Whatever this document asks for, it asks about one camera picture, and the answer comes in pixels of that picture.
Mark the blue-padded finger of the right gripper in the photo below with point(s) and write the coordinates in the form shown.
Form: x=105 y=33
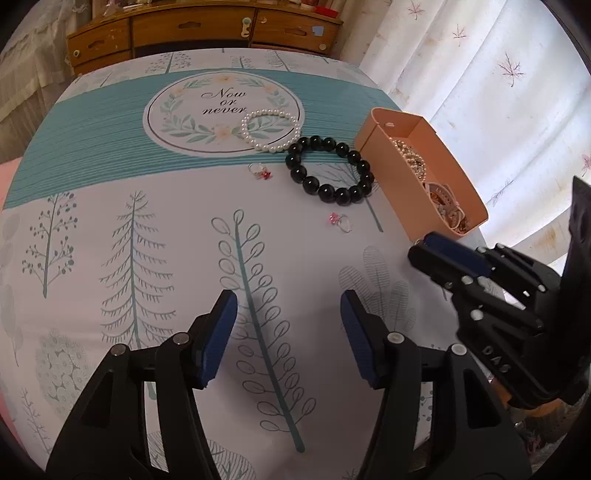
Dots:
x=446 y=261

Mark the silver ring red stone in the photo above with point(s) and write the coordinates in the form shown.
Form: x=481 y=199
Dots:
x=260 y=171

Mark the white floral curtain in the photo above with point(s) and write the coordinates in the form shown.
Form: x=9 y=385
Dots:
x=504 y=88

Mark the gold leaf hair comb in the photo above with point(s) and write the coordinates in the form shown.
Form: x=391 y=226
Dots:
x=413 y=159

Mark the wooden dresser with drawers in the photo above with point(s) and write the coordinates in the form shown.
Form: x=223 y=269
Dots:
x=166 y=26

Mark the teal patterned bedsheet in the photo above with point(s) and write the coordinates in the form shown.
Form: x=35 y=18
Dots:
x=132 y=210

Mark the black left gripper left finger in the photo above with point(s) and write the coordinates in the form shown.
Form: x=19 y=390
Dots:
x=105 y=436

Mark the pink jewelry box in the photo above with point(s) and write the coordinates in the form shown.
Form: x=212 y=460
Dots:
x=404 y=191

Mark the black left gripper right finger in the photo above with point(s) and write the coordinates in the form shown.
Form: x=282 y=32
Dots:
x=471 y=434

